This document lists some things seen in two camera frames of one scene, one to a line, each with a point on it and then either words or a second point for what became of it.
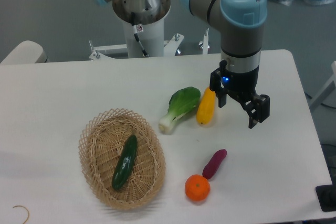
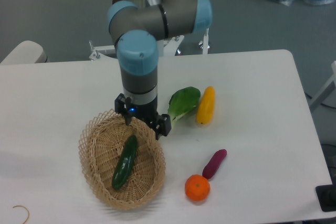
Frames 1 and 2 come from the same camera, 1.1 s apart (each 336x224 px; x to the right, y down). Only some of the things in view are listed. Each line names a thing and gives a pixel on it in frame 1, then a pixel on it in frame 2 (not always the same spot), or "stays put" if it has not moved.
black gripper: [242, 85] -> [147, 112]
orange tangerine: [197, 188] stays put
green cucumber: [126, 164] stays put
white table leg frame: [326, 91] stays put
